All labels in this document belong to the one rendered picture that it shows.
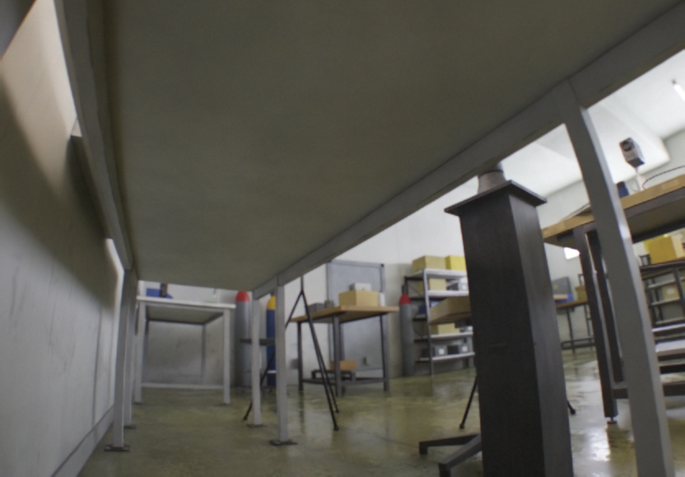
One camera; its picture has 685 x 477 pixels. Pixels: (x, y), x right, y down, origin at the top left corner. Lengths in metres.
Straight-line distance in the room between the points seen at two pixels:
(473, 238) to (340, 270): 5.56
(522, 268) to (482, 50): 0.57
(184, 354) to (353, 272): 3.19
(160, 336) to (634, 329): 5.49
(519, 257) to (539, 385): 0.33
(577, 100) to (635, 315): 0.38
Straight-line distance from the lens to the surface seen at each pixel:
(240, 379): 5.55
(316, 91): 0.67
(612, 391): 1.90
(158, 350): 5.68
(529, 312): 0.98
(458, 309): 1.32
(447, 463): 1.34
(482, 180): 1.17
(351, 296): 4.32
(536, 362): 0.98
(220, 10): 0.56
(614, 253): 0.64
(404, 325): 6.75
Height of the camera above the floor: 0.44
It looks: 22 degrees up
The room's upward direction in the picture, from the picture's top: 3 degrees counter-clockwise
